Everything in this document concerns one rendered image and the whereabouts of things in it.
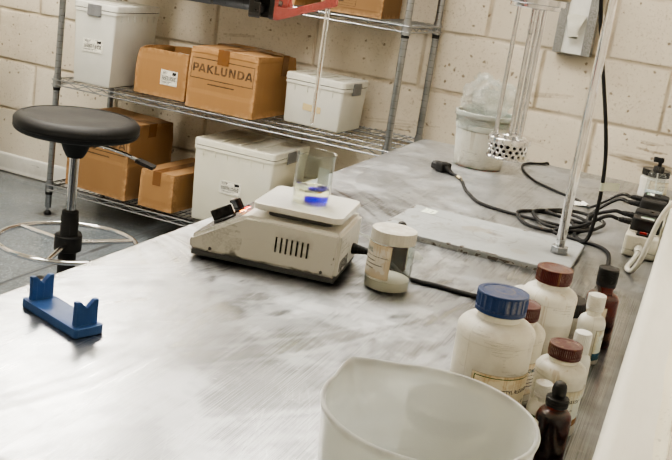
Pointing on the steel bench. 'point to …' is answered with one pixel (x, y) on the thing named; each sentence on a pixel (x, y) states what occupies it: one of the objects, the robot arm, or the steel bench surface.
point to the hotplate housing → (283, 244)
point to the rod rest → (65, 318)
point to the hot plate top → (340, 207)
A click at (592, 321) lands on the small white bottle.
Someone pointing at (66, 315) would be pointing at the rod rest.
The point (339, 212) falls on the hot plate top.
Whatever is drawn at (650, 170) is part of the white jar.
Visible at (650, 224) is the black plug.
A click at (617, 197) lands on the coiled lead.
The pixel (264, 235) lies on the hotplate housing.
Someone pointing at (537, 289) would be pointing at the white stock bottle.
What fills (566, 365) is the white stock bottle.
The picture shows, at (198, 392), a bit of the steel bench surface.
